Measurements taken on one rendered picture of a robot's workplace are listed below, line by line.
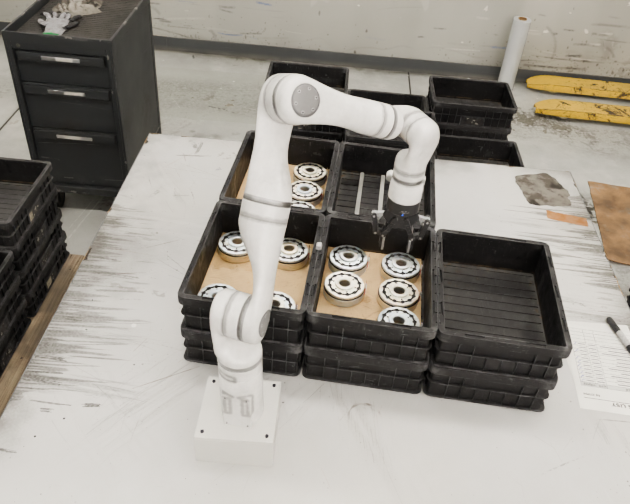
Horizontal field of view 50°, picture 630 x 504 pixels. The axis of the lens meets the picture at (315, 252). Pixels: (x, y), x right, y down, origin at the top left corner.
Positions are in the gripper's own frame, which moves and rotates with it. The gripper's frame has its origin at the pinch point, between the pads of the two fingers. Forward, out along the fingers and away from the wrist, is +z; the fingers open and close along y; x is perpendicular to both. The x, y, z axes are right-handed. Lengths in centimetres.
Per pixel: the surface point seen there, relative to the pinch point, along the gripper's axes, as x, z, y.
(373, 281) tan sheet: 5.9, 17.8, -3.5
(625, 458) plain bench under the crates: -29, 31, 58
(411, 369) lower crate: -20.2, 20.6, 7.3
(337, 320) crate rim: -20.1, 8.0, -11.4
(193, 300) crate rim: -20.0, 8.0, -44.5
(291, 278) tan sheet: 2.8, 17.8, -24.9
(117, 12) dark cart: 163, 16, -129
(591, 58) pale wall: 343, 81, 138
